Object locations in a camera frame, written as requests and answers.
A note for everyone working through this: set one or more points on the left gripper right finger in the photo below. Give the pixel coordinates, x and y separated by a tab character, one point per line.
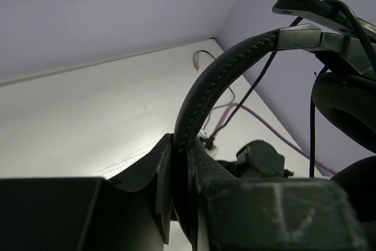
208	200

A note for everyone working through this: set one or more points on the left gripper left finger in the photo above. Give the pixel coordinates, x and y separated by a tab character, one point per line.
146	200

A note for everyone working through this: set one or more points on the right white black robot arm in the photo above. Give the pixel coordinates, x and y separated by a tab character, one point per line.
257	159

